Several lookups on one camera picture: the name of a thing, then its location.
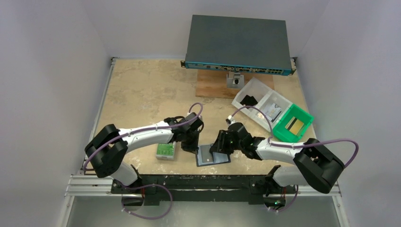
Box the blue card holder wallet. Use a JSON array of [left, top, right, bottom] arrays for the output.
[[195, 144, 231, 167]]

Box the grey credit card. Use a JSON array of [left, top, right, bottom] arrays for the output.
[[200, 144, 214, 163]]

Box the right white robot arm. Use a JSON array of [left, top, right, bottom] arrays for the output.
[[210, 122, 345, 194]]

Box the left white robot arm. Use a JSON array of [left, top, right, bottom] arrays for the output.
[[83, 113, 204, 186]]

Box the green card box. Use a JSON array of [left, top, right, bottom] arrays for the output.
[[156, 142, 176, 161]]

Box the black card in bin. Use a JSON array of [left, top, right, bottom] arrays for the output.
[[240, 95, 259, 109]]

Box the white blue card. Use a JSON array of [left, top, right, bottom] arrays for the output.
[[263, 103, 282, 122]]

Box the gold card black stripe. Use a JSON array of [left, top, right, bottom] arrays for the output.
[[285, 117, 304, 135]]

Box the green plastic bin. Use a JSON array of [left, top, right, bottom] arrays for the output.
[[273, 104, 314, 143]]

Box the clear plastic bin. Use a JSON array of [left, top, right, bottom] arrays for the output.
[[250, 91, 293, 132], [231, 78, 273, 108]]

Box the wooden board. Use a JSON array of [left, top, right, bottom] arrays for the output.
[[195, 70, 274, 98]]

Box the grey metal stand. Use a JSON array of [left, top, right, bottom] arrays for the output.
[[226, 72, 244, 89]]

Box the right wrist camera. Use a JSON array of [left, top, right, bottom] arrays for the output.
[[225, 115, 236, 126]]

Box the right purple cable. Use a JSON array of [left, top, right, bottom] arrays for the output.
[[227, 105, 360, 213]]

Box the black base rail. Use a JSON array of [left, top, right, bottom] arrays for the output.
[[111, 174, 296, 206]]

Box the blue network switch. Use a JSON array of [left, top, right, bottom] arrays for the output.
[[181, 15, 296, 76]]

